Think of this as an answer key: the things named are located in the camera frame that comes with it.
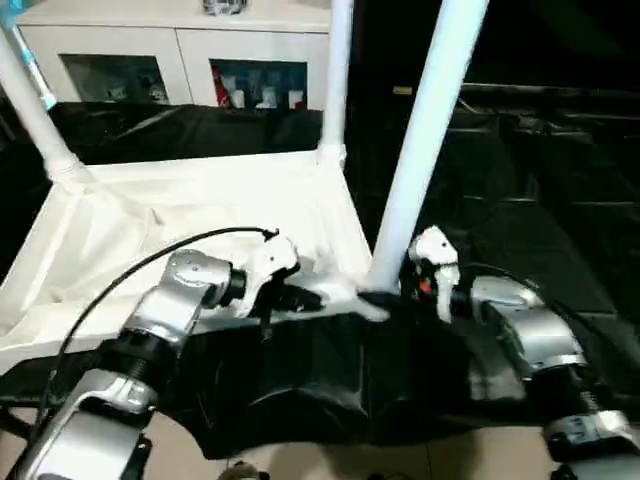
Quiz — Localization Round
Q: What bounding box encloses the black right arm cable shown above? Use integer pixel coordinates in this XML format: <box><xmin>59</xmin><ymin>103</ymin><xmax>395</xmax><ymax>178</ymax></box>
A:
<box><xmin>425</xmin><ymin>262</ymin><xmax>640</xmax><ymax>351</ymax></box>

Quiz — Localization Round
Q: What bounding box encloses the white glass-door cabinet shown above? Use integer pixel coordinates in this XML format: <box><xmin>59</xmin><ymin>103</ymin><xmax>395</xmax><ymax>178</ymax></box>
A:
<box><xmin>15</xmin><ymin>0</ymin><xmax>333</xmax><ymax>109</ymax></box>

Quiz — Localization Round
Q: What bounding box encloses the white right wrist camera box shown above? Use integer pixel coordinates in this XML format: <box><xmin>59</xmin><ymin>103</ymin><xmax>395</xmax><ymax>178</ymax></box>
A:
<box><xmin>408</xmin><ymin>226</ymin><xmax>461</xmax><ymax>323</ymax></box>

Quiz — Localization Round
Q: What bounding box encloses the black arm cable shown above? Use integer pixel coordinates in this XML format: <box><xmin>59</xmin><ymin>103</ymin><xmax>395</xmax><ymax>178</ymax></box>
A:
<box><xmin>30</xmin><ymin>226</ymin><xmax>279</xmax><ymax>451</ymax></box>
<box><xmin>425</xmin><ymin>262</ymin><xmax>640</xmax><ymax>351</ymax></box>

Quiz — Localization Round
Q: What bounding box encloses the dark crumpled bundle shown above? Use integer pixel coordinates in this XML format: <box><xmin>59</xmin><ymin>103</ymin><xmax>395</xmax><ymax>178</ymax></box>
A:
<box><xmin>203</xmin><ymin>0</ymin><xmax>249</xmax><ymax>15</ymax></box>

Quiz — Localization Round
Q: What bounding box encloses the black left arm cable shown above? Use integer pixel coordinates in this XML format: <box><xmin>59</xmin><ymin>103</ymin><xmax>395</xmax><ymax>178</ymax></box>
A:
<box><xmin>30</xmin><ymin>226</ymin><xmax>279</xmax><ymax>451</ymax></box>

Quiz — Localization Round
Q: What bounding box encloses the silver metal bar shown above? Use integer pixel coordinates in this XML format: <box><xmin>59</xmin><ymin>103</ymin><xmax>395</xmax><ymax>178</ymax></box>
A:
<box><xmin>460</xmin><ymin>83</ymin><xmax>640</xmax><ymax>106</ymax></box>

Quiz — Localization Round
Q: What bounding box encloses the large black screen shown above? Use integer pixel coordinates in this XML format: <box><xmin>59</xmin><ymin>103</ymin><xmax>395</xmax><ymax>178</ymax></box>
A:
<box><xmin>345</xmin><ymin>0</ymin><xmax>640</xmax><ymax>101</ymax></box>

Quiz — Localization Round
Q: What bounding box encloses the white plastic table top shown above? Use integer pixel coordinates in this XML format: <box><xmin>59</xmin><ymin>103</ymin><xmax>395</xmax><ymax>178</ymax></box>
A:
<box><xmin>0</xmin><ymin>148</ymin><xmax>391</xmax><ymax>376</ymax></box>

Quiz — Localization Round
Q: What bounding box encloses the black plastic mat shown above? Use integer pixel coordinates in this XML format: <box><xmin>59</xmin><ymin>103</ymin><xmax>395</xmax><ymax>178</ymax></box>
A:
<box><xmin>0</xmin><ymin>98</ymin><xmax>640</xmax><ymax>459</ymax></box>

